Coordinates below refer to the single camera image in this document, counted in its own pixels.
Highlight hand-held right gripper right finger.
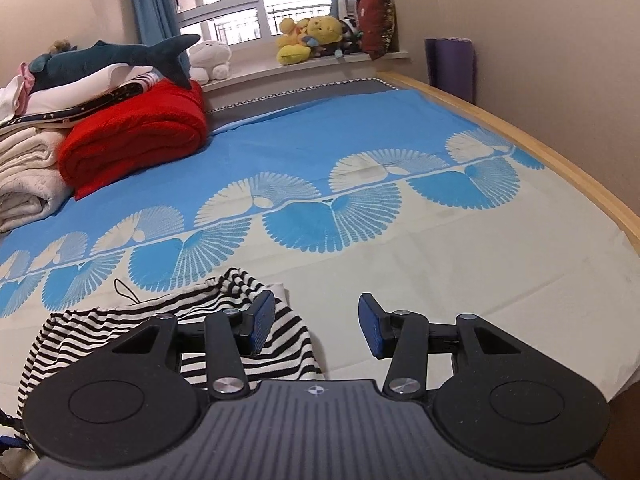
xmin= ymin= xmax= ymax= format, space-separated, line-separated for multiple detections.
xmin=357 ymin=292 xmax=523 ymax=399

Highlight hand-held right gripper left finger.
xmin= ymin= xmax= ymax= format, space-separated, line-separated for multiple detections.
xmin=110 ymin=290 xmax=277 ymax=399

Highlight striped hooded shirt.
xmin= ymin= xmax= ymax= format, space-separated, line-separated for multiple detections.
xmin=17 ymin=267 xmax=326 ymax=442

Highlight blue patterned bed sheet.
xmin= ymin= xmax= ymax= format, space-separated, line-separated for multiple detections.
xmin=0 ymin=87 xmax=635 ymax=411

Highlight red folded blanket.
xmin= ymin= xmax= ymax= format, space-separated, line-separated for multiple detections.
xmin=57 ymin=80 xmax=210 ymax=201

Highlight grey trimmed mattress pad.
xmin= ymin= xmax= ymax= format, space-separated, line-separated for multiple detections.
xmin=204 ymin=74 xmax=402 ymax=134

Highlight white window sill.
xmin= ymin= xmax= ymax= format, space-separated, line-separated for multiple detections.
xmin=199 ymin=50 xmax=412 ymax=94

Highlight white textured folded blanket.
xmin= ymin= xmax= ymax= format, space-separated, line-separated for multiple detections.
xmin=0 ymin=164 xmax=72 ymax=234

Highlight white plush toy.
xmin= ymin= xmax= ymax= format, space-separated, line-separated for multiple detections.
xmin=186 ymin=40 xmax=234 ymax=84

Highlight purple bag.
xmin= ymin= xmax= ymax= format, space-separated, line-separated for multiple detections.
xmin=423 ymin=36 xmax=476 ymax=106

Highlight dark patterned cloth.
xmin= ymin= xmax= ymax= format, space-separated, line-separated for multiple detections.
xmin=0 ymin=72 xmax=162 ymax=130

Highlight yellow duck plush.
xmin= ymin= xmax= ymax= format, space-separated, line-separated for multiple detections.
xmin=276 ymin=17 xmax=315 ymax=66

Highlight black and white plush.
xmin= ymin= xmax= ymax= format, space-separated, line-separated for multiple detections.
xmin=339 ymin=18 xmax=364 ymax=54

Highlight white folded quilt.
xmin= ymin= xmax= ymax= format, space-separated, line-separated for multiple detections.
xmin=0 ymin=127 xmax=62 ymax=173

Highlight yellow bear plush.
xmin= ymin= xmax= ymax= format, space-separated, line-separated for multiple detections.
xmin=304 ymin=15 xmax=345 ymax=57

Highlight red cushion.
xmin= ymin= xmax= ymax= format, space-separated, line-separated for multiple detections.
xmin=357 ymin=0 xmax=397 ymax=61

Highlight dark blue shark plush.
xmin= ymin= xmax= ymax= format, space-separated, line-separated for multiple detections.
xmin=27 ymin=34 xmax=202 ymax=92

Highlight pink cloth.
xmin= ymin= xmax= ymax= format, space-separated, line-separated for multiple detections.
xmin=0 ymin=61 xmax=37 ymax=116

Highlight wooden bed frame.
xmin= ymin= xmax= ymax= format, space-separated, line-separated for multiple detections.
xmin=375 ymin=71 xmax=640 ymax=257

